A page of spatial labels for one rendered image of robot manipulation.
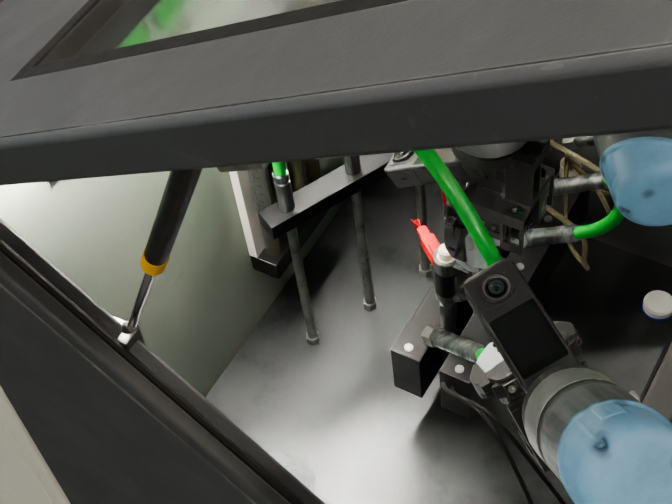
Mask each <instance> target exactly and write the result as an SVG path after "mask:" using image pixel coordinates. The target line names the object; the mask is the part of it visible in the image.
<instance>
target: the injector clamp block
mask: <svg viewBox="0 0 672 504"><path fill-rule="evenodd" d="M588 198H589V191H585V192H577V193H569V194H568V206H567V208H568V220H569V221H571V222H572V223H573V224H575V225H579V226H580V225H581V223H582V222H583V220H584V218H585V216H586V215H587V207H588ZM550 207H551V208H553V209H554V210H556V211H557V212H558V213H560V214H561V215H563V194H562V195H553V204H552V206H550ZM562 225H563V222H562V221H560V220H559V219H557V218H556V217H554V216H553V215H552V214H550V213H549V212H547V211H546V212H545V214H544V216H543V217H542V219H541V222H540V223H539V224H536V223H534V222H533V224H532V225H531V226H530V227H529V229H532V228H536V229H537V228H547V227H556V226H562ZM567 248H568V245H567V243H557V244H546V245H537V246H526V247H525V248H523V255H522V256H520V255H517V254H515V253H512V252H510V254H509V255H508V257H507V259H510V260H512V261H513V262H514V263H515V264H516V266H517V267H518V269H519V270H520V272H521V274H522V275H523V277H524V278H525V280H526V281H527V283H528V284H529V286H530V287H531V289H532V291H533V292H534V294H535V295H536V297H537V298H538V300H540V302H541V304H542V305H543V307H544V308H545V310H546V306H547V292H548V281H549V280H550V278H551V276H552V274H553V273H554V271H555V269H556V267H557V266H558V264H559V262H560V260H561V259H562V257H563V255H564V253H565V252H566V250H567ZM471 276H473V272H471V271H470V272H469V273H465V272H463V271H461V273H460V286H464V282H465V281H466V280H467V279H468V278H469V277H471ZM456 303H457V335H458V336H461V337H463V338H466V339H469V340H472V341H475V342H478V343H480V344H482V345H484V346H486V347H487V345H488V344H489V343H491V342H493V341H492V340H491V338H490V336H489V335H488V333H487V331H486V330H485V328H484V326H483V325H482V323H481V322H480V320H479V318H478V317H477V315H476V314H475V312H474V314H473V309H472V307H471V305H470V304H469V302H468V300H466V301H464V302H456ZM428 325H437V326H439V327H441V315H440V301H439V300H438V299H437V297H436V291H435V286H434V282H433V283H432V285H431V286H430V288H429V290H428V291H427V293H426V294H425V296H424V298H423V299H422V301H421V302H420V304H419V305H418V307H417V309H416V310H415V312H414V313H413V315H412V316H411V318H410V320H409V321H408V323H407V324H406V326H405V328H404V329H403V331H402V332H401V334H400V335H399V337H398V339H397V340H396V342H395V343H394V345H393V346H392V348H391V359H392V369H393V378H394V386H395V387H398V388H400V389H402V390H404V391H407V392H409V393H411V394H413V395H416V396H418V397H420V398H422V397H423V396H424V394H425V393H426V391H427V389H428V388H429V386H430V384H431V383H432V381H433V379H434V378H435V376H436V374H437V373H438V371H439V375H440V394H441V407H443V408H445V409H448V410H450V411H452V412H454V413H457V414H459V415H461V416H463V417H466V418H468V419H470V418H471V416H472V415H473V413H474V411H475V410H474V409H473V408H471V407H470V406H468V405H467V404H465V403H463V402H462V401H460V400H458V399H457V398H455V397H453V396H451V395H449V394H447V393H446V392H445V391H444V390H443V388H442V386H441V382H445V384H446V387H447V388H448V389H450V387H451V386H454V387H455V391H456V392H457V393H458V394H459V395H462V396H464V397H467V398H469V399H471V400H473V401H475V402H477V403H479V402H480V401H481V399H482V398H481V397H480V396H479V395H478V393H477V391H476V390H475V388H474V386H473V384H472V383H471V381H470V375H471V371H472V367H473V365H475V364H476V363H475V362H471V361H469V360H466V359H464V358H462V357H460V356H457V355H455V354H452V353H450V354H449V355H448V357H447V359H446V360H445V362H444V364H443V356H442V350H441V349H439V348H438V347H430V346H428V345H425V343H424V341H423V339H422V337H421V334H422V332H423V330H424V328H425V326H428ZM442 364H443V365H442ZM441 366H442V367H441ZM440 368H441V369H440ZM439 369H440V370H439Z"/></svg>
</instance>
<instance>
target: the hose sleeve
mask: <svg viewBox="0 0 672 504"><path fill-rule="evenodd" d="M431 343H432V344H433V345H434V346H435V347H438V348H439V349H441V350H444V351H446V352H450V353H452V354H455V355H457V356H460V357H462V358H464V359H466V360H469V361H471V362H475V363H476V362H477V359H476V353H477V351H478V350H479V349H480V348H486V346H484V345H482V344H480V343H478V342H475V341H472V340H469V339H466V338H463V337H461V336H458V335H455V334H454V333H451V332H449V331H445V330H442V329H437V330H435V331H434V332H433V333H432V335H431Z"/></svg>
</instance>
